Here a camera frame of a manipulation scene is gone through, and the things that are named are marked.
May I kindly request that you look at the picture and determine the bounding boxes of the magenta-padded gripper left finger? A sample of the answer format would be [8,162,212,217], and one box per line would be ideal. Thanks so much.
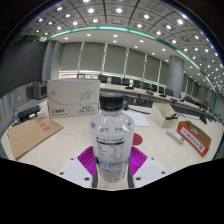
[57,145,100,189]

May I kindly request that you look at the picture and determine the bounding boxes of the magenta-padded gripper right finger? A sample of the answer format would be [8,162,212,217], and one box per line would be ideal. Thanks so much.
[126,145,167,189]

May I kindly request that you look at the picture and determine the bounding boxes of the clear black-capped drink bottle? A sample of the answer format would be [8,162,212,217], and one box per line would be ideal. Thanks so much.
[88,92,136,184]

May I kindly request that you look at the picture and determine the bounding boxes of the white printed paper sheet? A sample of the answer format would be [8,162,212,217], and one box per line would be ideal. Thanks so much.
[121,109,151,128]

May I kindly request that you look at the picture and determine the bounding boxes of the red-sided brown cardboard box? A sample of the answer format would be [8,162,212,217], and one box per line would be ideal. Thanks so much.
[176,120,213,158]

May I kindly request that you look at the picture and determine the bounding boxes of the white open cardboard box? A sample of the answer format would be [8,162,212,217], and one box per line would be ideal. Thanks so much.
[149,101,180,129]

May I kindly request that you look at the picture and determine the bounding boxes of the brown cardboard sheet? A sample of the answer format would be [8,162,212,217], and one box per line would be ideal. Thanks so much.
[7,116,65,161]

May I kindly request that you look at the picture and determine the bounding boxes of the black hand tool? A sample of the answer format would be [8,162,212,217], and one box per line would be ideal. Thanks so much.
[165,112,179,121]

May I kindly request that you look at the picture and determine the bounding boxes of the white paper carton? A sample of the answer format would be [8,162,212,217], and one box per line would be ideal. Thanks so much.
[46,78,102,120]

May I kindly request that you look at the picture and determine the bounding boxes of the black flat device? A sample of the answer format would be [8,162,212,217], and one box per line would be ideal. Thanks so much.
[13,104,43,123]

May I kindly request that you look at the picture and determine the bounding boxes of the grey monitor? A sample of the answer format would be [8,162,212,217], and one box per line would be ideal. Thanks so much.
[31,83,48,100]

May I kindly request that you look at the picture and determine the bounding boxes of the row of black chairs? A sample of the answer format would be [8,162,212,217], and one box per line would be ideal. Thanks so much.
[97,74,174,98]

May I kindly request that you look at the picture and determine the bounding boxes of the ceiling lights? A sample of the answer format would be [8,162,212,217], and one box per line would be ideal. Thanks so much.
[33,0,224,98]

